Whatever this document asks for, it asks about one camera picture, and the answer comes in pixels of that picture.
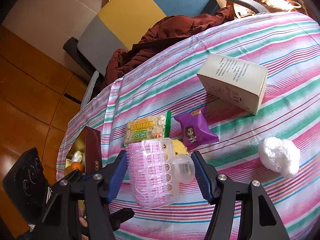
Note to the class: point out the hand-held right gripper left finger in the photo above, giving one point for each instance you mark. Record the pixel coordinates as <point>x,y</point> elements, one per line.
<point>117,175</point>

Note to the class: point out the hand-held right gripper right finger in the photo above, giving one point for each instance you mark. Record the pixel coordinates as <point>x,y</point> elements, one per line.
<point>202,175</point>

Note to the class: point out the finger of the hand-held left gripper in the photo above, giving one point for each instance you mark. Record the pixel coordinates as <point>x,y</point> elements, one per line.
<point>122,216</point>

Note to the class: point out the pink hair roller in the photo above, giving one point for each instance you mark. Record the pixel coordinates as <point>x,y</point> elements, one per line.
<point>150,175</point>

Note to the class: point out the yellow sock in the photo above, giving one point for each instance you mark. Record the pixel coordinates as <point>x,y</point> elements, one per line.
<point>180,148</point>

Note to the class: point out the gold tin box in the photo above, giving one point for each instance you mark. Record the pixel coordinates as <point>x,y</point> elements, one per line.
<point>92,150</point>

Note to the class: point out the orange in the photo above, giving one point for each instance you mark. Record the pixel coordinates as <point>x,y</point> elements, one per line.
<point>76,166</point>

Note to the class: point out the purple snack packet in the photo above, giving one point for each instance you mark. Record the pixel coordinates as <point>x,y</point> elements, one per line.
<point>195,130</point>

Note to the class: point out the cracker packet with green ends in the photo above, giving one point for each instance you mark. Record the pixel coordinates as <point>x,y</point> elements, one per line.
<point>145,130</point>

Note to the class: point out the beige carton box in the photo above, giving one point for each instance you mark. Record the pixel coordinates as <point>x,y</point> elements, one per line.
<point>230,80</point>

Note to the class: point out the wooden wardrobe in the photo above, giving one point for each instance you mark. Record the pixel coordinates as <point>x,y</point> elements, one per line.
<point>30,92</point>

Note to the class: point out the black rolled mat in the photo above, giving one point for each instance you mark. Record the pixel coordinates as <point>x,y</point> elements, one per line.
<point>75,52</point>

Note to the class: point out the maroon quilted jacket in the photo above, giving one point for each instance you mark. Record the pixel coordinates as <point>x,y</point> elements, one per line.
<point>162,32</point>

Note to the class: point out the grey yellow blue chair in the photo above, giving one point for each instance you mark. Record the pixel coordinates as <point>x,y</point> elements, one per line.
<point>130,10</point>

